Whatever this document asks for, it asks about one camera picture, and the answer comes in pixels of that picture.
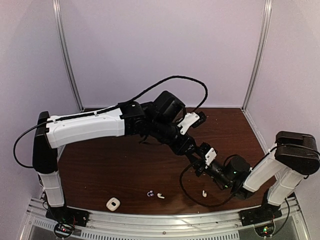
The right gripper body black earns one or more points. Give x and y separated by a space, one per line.
200 167

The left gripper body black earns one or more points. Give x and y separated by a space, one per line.
162 132

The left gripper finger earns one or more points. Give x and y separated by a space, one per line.
194 160
199 149

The purple earbud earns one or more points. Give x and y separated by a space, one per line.
150 193

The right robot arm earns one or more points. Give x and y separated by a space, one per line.
293 157

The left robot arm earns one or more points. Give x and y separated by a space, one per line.
164 119

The cream white charging case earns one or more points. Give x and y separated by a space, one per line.
113 204

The white earbud right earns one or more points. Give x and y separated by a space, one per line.
204 194

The white earbud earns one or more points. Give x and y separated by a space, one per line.
160 196
204 194

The white earbud left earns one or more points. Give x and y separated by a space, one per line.
160 196

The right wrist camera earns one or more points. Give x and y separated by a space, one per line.
207 152

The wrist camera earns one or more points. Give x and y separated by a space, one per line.
207 152
191 119

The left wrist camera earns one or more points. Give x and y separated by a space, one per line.
191 119

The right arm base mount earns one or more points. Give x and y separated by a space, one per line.
262 218

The front aluminium rail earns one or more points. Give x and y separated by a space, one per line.
220 225

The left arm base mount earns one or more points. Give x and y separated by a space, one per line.
66 219

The right aluminium frame post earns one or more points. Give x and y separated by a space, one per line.
263 36

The aluminium frame post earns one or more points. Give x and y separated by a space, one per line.
65 54
263 36

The left aluminium frame post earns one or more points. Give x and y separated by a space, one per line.
65 54

